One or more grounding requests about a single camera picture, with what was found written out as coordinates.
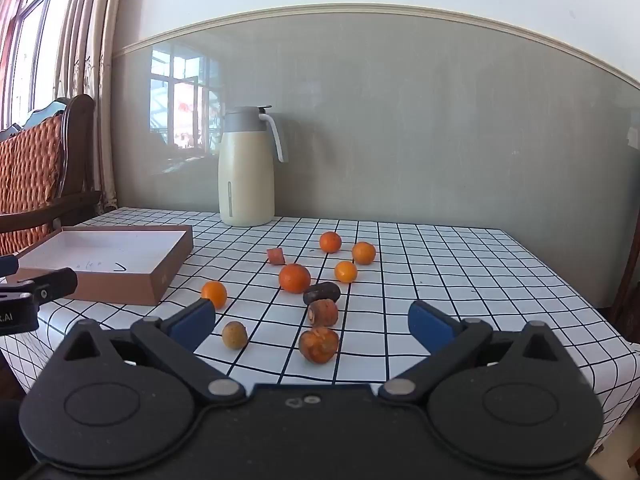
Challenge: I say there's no cream thermos jug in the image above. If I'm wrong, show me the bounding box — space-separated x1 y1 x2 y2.
218 105 290 227

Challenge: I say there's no beige curtain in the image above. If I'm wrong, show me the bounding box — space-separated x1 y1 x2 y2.
52 0 123 213

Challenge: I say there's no large orange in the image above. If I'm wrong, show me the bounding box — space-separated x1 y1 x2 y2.
278 263 312 294

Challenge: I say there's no white tray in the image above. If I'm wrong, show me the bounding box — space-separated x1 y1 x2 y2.
5 225 194 307

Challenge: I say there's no red framed window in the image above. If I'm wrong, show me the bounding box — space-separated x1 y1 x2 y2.
0 0 83 133

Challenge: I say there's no dark wooden furniture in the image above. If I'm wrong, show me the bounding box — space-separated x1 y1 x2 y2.
607 220 640 343

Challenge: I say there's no small brown round fruit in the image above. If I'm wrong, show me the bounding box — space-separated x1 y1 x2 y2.
222 321 249 350

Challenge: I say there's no wooden sofa with orange cushions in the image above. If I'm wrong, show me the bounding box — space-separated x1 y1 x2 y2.
0 94 103 256

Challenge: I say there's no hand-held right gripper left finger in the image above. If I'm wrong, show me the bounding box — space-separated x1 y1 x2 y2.
50 298 248 409

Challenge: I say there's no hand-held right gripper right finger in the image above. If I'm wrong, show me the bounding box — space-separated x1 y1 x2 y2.
377 300 577 409

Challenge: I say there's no white checked tablecloth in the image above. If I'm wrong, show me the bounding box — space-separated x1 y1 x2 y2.
0 207 640 458

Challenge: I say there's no dark purple fruit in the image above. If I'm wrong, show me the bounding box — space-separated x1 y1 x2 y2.
303 282 342 306

